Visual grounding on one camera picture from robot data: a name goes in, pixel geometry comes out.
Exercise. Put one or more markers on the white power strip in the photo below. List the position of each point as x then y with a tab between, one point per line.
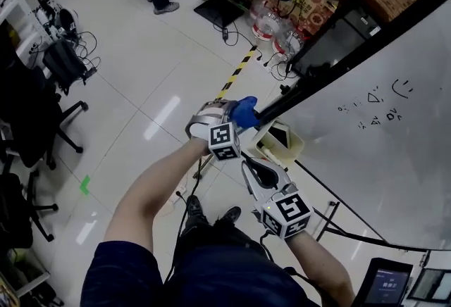
176	197

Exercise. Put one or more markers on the black display on stand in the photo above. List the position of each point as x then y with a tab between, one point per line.
334	41

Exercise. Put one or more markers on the beige plastic tray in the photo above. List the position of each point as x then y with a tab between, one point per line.
294	149

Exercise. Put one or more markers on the large whiteboard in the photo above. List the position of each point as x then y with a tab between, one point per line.
387	157

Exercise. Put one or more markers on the person's black trousers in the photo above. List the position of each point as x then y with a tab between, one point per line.
211	231

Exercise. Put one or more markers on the black backpack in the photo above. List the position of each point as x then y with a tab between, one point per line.
63	61

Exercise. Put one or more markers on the person's right forearm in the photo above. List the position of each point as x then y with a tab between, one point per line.
317	263

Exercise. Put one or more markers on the green floor tape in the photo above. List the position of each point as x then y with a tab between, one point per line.
84	185

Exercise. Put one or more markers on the person's navy shirt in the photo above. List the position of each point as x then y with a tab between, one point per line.
141	281

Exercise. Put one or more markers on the person's grey shoe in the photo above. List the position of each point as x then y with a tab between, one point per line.
229	215
194	208

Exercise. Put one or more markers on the yellow black hazard tape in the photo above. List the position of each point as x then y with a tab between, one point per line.
236	73

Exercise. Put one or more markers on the black office chair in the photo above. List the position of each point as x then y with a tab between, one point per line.
28	115
17	207

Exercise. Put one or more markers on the person's left forearm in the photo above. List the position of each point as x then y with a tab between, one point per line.
148	193

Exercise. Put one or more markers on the person's left grey shoe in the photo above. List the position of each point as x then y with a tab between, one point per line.
194	208

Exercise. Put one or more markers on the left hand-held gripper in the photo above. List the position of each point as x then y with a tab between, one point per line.
223	142

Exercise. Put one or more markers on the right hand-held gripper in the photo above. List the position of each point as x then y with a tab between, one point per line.
289	214

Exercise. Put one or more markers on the blue terry cloth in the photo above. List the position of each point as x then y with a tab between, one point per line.
245	112

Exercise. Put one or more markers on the black chest-mounted monitor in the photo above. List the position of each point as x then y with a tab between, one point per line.
387	284

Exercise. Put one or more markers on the large clear water jug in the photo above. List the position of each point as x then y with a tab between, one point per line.
289	39
262	29

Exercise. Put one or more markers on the person's right grey shoe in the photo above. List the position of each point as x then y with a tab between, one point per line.
229	215

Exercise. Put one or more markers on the black-framed panel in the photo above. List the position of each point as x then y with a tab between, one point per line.
430	284

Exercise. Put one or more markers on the printed cardboard box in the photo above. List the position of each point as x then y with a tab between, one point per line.
313	15

